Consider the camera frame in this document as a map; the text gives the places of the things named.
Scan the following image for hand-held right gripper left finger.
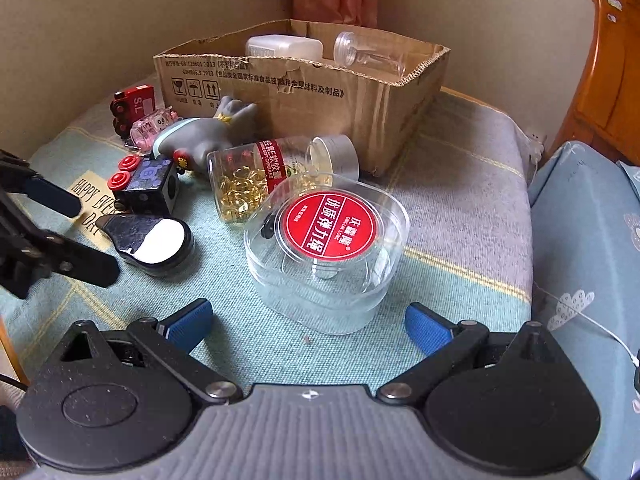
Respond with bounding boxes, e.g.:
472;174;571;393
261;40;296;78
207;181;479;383
49;298;243;405

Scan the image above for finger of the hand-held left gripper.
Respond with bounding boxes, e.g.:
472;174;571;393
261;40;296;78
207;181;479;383
0;195;121;301
0;150;82;219

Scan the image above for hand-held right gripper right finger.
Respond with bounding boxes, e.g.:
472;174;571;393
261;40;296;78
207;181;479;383
375;301;577;405

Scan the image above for black and white case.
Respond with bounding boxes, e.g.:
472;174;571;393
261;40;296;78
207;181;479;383
95;212;197;278

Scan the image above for black purple toy train car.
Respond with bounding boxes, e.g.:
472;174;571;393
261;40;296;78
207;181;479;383
109;155;181;216

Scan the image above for pink camera keychain toy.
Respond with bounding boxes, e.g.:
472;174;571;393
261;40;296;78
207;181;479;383
130;108;178;153

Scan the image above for red toy train car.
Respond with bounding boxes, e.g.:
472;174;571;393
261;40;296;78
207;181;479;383
110;86;160;138

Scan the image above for clear round container red label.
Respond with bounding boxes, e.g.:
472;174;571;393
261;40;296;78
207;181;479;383
243;172;411;336

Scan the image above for clear bottle of golden capsules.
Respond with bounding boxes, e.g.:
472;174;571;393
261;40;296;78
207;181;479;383
206;134;360;224

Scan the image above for grey animal figurine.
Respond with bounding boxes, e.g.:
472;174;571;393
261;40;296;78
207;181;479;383
152;96;258;176

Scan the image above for brown cardboard box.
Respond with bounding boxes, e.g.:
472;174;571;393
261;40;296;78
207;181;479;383
152;19;451;177

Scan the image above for plaid blanket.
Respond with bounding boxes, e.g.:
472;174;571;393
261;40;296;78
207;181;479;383
0;72;543;396

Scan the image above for blue patterned quilt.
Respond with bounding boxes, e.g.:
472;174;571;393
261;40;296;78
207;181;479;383
527;141;640;480

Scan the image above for white plastic bottle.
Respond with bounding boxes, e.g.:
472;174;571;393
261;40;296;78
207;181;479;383
245;35;324;63

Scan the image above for clear plastic jar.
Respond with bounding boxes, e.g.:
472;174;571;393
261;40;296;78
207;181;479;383
333;31;418;86

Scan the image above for wooden bed headboard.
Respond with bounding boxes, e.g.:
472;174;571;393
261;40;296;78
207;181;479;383
547;0;640;163

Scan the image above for black cable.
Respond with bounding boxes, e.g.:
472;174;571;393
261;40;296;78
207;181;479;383
0;360;30;392

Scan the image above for thin white cable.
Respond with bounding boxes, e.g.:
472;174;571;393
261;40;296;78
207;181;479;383
532;280;640;366

